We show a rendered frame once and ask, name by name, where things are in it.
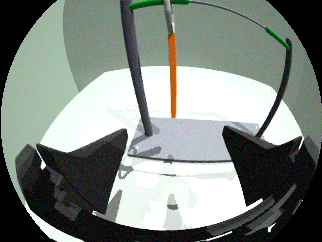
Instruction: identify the orange bar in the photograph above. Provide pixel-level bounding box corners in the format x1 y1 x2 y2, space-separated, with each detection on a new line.
164 0 177 117

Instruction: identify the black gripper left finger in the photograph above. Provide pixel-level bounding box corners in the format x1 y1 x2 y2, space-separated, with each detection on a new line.
36 128 129 214

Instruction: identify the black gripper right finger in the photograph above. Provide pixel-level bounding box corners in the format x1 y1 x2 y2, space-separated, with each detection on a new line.
222 126 303 207

